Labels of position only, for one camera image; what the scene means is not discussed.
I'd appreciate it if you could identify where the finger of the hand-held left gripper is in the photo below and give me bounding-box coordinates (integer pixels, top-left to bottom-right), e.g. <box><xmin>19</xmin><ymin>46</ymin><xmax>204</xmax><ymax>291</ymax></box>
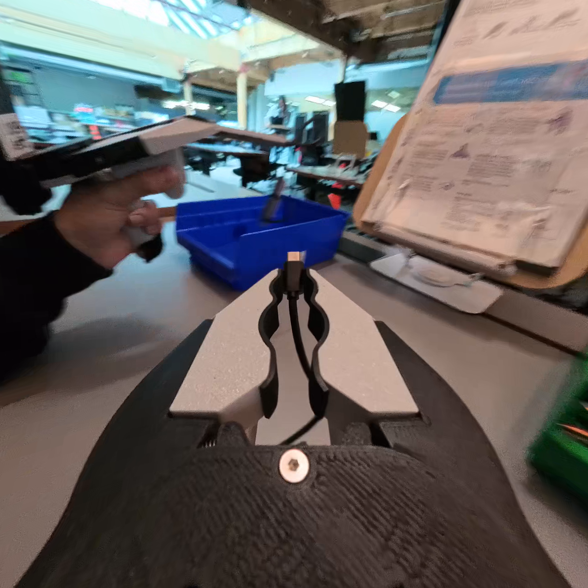
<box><xmin>212</xmin><ymin>129</ymin><xmax>297</xmax><ymax>147</ymax></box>
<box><xmin>138</xmin><ymin>116</ymin><xmax>221</xmax><ymax>157</ymax></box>

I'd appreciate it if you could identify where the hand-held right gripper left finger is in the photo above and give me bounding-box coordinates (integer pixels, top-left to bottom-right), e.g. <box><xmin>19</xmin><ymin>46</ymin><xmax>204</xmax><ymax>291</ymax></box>
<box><xmin>169</xmin><ymin>269</ymin><xmax>284</xmax><ymax>445</ymax></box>

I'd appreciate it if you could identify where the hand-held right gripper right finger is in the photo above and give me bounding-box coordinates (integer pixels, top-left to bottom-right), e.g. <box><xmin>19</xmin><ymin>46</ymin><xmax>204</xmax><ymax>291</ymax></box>
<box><xmin>302</xmin><ymin>269</ymin><xmax>420</xmax><ymax>420</ymax></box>

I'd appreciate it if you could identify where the dark grey USB adapter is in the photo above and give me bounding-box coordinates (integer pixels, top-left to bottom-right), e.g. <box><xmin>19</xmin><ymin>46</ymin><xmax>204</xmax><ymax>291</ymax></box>
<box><xmin>261</xmin><ymin>177</ymin><xmax>286</xmax><ymax>224</ymax></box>

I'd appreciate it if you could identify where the blue plastic bin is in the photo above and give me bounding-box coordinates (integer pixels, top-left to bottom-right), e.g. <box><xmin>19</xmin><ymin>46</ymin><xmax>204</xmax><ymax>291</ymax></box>
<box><xmin>176</xmin><ymin>195</ymin><xmax>351</xmax><ymax>291</ymax></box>

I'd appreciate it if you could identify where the black USB cable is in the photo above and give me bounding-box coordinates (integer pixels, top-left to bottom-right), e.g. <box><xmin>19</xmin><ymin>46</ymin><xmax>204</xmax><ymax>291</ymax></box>
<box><xmin>279</xmin><ymin>251</ymin><xmax>324</xmax><ymax>445</ymax></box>

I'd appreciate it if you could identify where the green plastic bin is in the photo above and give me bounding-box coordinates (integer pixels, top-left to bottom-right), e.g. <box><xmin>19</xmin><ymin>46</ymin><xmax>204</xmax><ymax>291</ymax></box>
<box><xmin>527</xmin><ymin>354</ymin><xmax>588</xmax><ymax>501</ymax></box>

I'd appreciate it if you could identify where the grey desk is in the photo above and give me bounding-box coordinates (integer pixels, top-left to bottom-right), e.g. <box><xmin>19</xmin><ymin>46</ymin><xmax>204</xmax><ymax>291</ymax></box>
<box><xmin>0</xmin><ymin>186</ymin><xmax>588</xmax><ymax>588</ymax></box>

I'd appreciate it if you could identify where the person's left hand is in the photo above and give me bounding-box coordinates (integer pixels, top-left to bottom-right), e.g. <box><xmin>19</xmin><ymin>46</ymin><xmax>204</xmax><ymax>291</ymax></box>
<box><xmin>55</xmin><ymin>165</ymin><xmax>182</xmax><ymax>270</ymax></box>

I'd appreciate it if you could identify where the black office chair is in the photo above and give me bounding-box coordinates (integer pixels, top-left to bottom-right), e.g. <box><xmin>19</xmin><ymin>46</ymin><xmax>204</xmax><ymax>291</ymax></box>
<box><xmin>233</xmin><ymin>152</ymin><xmax>272</xmax><ymax>188</ymax></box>

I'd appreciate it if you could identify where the brown office table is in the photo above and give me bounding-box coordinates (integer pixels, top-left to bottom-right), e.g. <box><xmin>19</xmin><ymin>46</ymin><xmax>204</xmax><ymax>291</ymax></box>
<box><xmin>285</xmin><ymin>165</ymin><xmax>364</xmax><ymax>187</ymax></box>

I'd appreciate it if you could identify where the cardboard box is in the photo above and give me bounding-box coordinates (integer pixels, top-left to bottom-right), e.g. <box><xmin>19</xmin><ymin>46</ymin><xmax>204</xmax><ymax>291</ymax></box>
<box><xmin>333</xmin><ymin>120</ymin><xmax>369</xmax><ymax>160</ymax></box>

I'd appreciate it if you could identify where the black speaker box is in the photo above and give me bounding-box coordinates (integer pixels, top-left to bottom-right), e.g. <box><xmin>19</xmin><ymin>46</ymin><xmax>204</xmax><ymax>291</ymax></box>
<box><xmin>334</xmin><ymin>82</ymin><xmax>367</xmax><ymax>121</ymax></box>

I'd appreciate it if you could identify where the monitor with white stand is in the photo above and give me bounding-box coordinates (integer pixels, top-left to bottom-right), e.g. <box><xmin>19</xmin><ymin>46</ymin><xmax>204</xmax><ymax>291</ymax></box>
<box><xmin>353</xmin><ymin>110</ymin><xmax>588</xmax><ymax>291</ymax></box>

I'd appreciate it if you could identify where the white document stand base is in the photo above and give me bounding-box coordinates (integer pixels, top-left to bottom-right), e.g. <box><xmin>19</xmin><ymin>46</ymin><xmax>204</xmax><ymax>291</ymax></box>
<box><xmin>370</xmin><ymin>254</ymin><xmax>504</xmax><ymax>315</ymax></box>

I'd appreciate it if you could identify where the printed instruction sheet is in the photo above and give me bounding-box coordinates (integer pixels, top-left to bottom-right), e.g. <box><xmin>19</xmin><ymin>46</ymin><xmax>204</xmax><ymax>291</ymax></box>
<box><xmin>360</xmin><ymin>0</ymin><xmax>588</xmax><ymax>269</ymax></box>

